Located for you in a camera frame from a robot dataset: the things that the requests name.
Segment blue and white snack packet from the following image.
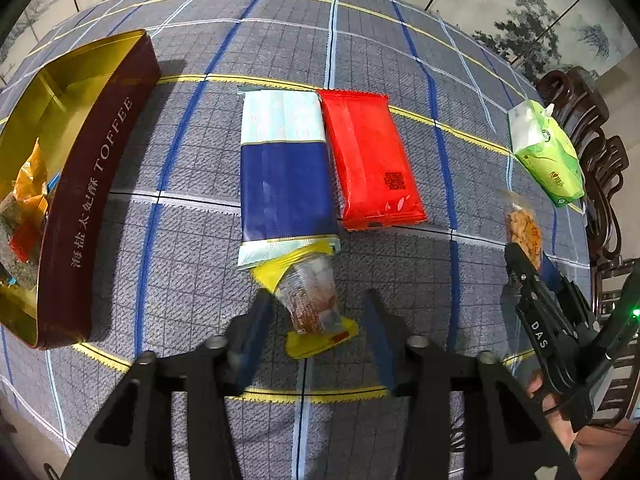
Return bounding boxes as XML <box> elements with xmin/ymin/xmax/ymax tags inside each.
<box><xmin>236</xmin><ymin>87</ymin><xmax>342</xmax><ymax>271</ymax></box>

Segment clear packet of orange snacks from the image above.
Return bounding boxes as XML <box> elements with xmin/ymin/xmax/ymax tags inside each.
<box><xmin>0</xmin><ymin>195</ymin><xmax>41</xmax><ymax>286</ymax></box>
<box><xmin>505</xmin><ymin>202</ymin><xmax>543</xmax><ymax>271</ymax></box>

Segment yellow-ended clear snack packet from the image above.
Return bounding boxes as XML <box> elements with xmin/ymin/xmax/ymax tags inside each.
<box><xmin>250</xmin><ymin>240</ymin><xmax>359</xmax><ymax>360</ymax></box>

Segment small dark red snack packet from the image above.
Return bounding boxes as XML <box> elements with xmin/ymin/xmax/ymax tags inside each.
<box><xmin>9</xmin><ymin>220</ymin><xmax>43</xmax><ymax>263</ymax></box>

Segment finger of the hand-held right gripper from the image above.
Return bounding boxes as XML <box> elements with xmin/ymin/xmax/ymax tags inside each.
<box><xmin>542</xmin><ymin>255</ymin><xmax>601</xmax><ymax>334</ymax></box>
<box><xmin>504</xmin><ymin>242</ymin><xmax>582</xmax><ymax>397</ymax></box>

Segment gold tin box red sides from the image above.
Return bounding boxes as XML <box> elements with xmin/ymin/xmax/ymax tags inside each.
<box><xmin>0</xmin><ymin>29</ymin><xmax>162</xmax><ymax>351</ymax></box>

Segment large red snack packet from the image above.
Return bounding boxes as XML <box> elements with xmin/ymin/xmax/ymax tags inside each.
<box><xmin>316</xmin><ymin>88</ymin><xmax>428</xmax><ymax>232</ymax></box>

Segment person's right forearm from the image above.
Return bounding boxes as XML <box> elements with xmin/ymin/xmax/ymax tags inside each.
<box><xmin>575</xmin><ymin>412</ymin><xmax>640</xmax><ymax>467</ymax></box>

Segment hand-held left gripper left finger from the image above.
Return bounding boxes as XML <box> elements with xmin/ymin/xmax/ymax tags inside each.
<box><xmin>60</xmin><ymin>290</ymin><xmax>275</xmax><ymax>480</ymax></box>

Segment landscape painted folding screen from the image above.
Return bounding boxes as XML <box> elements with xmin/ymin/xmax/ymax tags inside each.
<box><xmin>0</xmin><ymin>0</ymin><xmax>632</xmax><ymax>86</ymax></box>

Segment orange yellow snack packet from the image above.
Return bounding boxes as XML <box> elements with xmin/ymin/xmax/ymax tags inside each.
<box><xmin>12</xmin><ymin>140</ymin><xmax>51</xmax><ymax>216</ymax></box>

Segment green tissue pack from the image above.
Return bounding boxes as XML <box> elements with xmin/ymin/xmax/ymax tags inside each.
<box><xmin>507</xmin><ymin>99</ymin><xmax>587</xmax><ymax>208</ymax></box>

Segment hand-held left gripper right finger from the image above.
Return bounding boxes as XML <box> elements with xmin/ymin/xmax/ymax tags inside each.
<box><xmin>362</xmin><ymin>289</ymin><xmax>583</xmax><ymax>480</ymax></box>

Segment person's right hand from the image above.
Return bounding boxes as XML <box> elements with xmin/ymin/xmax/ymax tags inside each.
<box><xmin>527</xmin><ymin>375</ymin><xmax>582</xmax><ymax>455</ymax></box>

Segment blue wrapped snack packet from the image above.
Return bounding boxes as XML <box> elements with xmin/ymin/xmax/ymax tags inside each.
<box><xmin>0</xmin><ymin>262</ymin><xmax>22</xmax><ymax>292</ymax></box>

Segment blue plaid tablecloth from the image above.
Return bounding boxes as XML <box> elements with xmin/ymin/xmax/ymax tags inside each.
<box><xmin>0</xmin><ymin>0</ymin><xmax>601</xmax><ymax>480</ymax></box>

